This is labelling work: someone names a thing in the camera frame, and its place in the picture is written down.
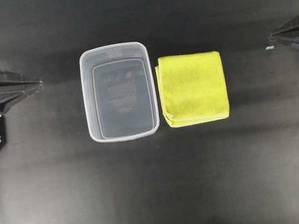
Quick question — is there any folded yellow towel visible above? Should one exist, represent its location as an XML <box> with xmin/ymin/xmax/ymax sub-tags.
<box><xmin>155</xmin><ymin>51</ymin><xmax>230</xmax><ymax>128</ymax></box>

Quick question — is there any clear plastic container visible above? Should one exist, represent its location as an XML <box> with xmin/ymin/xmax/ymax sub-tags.
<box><xmin>79</xmin><ymin>42</ymin><xmax>160</xmax><ymax>143</ymax></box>

